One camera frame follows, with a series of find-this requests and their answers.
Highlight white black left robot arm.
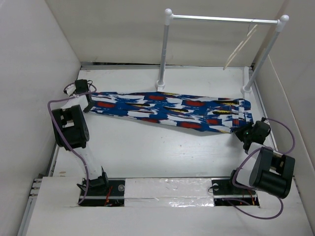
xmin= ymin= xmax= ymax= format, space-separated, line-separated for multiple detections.
xmin=47 ymin=80 xmax=110 ymax=196

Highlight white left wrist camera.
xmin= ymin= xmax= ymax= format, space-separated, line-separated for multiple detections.
xmin=63 ymin=83 xmax=76 ymax=96

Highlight beige wooden clothes hanger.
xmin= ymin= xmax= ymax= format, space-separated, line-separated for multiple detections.
xmin=223 ymin=25 xmax=258 ymax=70

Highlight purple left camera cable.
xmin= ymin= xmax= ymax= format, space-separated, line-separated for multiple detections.
xmin=47 ymin=80 xmax=97 ymax=205

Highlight black base rail with tape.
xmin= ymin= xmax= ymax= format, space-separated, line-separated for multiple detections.
xmin=79 ymin=177 xmax=259 ymax=207

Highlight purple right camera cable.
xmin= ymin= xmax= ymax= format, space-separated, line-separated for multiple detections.
xmin=231 ymin=118 xmax=296 ymax=220

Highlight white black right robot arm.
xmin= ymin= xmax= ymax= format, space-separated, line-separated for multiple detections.
xmin=227 ymin=118 xmax=296 ymax=199

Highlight blue white red patterned trousers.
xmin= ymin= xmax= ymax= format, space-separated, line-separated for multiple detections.
xmin=91 ymin=92 xmax=253 ymax=133

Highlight purple camera cable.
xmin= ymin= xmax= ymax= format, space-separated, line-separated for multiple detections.
xmin=231 ymin=118 xmax=296 ymax=220
xmin=47 ymin=80 xmax=97 ymax=205

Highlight white metal clothes rack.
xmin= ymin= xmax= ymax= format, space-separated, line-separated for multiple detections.
xmin=156 ymin=8 xmax=289 ymax=94

